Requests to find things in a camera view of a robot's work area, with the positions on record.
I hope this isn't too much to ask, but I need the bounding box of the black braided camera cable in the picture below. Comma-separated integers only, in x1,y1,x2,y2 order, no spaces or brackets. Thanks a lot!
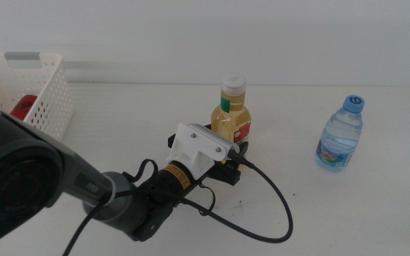
61,149,295,256

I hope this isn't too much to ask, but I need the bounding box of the yellow tea bottle white cap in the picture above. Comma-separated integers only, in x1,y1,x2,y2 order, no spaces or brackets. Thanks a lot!
210,73,253,147

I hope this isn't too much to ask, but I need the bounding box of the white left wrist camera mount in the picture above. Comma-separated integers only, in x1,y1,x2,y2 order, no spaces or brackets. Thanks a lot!
164,122,241,181

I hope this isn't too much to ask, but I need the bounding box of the clear water bottle blue cap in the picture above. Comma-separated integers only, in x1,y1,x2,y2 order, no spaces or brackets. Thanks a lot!
315,95,366,173

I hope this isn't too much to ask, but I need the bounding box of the white perforated plastic basket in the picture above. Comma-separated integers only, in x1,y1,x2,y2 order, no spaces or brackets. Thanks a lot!
0,53,75,142

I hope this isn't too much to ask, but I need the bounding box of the red drink can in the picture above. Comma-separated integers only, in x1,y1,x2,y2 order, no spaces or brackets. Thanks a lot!
9,94,39,122

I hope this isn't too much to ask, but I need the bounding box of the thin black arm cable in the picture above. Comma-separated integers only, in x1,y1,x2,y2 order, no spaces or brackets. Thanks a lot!
130,159,159,184

